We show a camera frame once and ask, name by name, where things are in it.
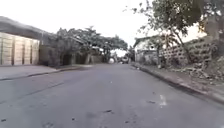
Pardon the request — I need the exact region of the grey block wall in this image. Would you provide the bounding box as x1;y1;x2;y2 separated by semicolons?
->
159;35;218;67

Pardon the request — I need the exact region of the pale concrete pavement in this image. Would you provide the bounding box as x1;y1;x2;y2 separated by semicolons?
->
0;64;84;81

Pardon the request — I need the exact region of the row of trees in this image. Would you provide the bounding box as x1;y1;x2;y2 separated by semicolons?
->
39;26;129;66

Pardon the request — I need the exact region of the pale building with dark roof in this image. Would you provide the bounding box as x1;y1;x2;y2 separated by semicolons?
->
133;34;164;64

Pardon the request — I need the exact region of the large leafy tree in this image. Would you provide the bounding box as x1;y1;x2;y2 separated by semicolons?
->
131;0;224;65

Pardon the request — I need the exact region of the grey asphalt road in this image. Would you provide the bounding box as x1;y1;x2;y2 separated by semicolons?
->
0;63;224;128

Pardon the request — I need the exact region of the grey kerb strip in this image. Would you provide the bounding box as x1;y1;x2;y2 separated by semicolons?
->
131;62;224;105

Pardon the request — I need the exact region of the pile of rubble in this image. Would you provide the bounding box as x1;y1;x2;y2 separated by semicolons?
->
171;59;224;81

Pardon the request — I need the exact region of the building with pale panelled wall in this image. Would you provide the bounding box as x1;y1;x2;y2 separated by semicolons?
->
0;15;51;67

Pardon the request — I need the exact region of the low grey wall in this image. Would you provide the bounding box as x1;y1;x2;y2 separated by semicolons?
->
38;44;104;67

